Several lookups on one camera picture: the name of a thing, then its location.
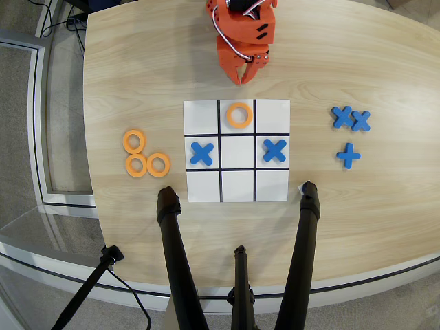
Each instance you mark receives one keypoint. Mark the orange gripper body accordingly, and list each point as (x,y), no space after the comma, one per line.
(229,56)

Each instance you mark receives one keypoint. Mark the orange moving gripper finger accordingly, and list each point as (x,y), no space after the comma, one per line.
(254,68)

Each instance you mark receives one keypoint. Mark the orange fixed gripper finger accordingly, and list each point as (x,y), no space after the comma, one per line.
(235,75)

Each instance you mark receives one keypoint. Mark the blue foam cross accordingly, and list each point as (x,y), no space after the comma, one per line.
(342,117)
(201,153)
(349,155)
(275,151)
(361,121)

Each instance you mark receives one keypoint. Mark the white tic-tac-toe grid sheet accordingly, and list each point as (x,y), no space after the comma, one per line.
(237,185)

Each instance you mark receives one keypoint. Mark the small white sticker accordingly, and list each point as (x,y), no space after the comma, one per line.
(299,188)

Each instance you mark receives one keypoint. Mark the thick black tripod leg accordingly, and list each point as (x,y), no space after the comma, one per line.
(302,247)
(175,247)

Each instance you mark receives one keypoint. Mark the short black tripod leg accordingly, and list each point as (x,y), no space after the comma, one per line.
(241,275)

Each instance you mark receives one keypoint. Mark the thin black stand pole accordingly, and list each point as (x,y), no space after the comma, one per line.
(86,285)

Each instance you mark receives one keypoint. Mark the grey metal partition frame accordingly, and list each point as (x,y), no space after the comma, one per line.
(36,103)

